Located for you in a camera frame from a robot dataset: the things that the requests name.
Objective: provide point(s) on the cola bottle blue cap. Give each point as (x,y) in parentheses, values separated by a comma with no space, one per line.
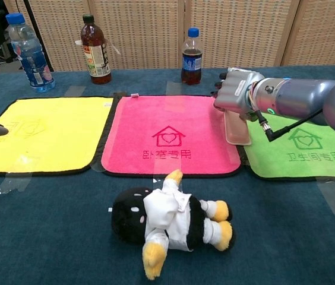
(192,65)

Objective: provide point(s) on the black plush toy white coat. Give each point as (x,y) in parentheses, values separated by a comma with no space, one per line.
(167,219)

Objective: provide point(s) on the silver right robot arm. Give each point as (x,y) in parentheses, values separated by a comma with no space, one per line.
(304,98)

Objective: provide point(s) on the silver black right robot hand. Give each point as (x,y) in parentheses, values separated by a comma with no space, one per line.
(234,92)

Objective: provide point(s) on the blue carpet table cover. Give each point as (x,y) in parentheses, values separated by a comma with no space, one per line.
(289,237)

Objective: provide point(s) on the wicker folding screen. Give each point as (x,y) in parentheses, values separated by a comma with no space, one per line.
(143,29)

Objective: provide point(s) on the green cloth with house print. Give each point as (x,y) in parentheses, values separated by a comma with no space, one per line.
(274,163)

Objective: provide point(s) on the pink rectangular case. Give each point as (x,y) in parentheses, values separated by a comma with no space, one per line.
(237,133)

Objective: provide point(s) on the pink cloth with house print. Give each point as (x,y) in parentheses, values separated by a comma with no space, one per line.
(143,118)

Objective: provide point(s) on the clear water bottle blue cap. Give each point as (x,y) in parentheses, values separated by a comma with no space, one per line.
(32,59)

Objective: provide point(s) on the brown tea bottle dark cap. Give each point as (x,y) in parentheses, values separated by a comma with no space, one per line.
(96,56)

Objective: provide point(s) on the black tripod stand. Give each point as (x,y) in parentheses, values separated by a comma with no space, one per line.
(37,35)

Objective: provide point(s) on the yellow cloth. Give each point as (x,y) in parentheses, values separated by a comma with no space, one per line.
(51,133)

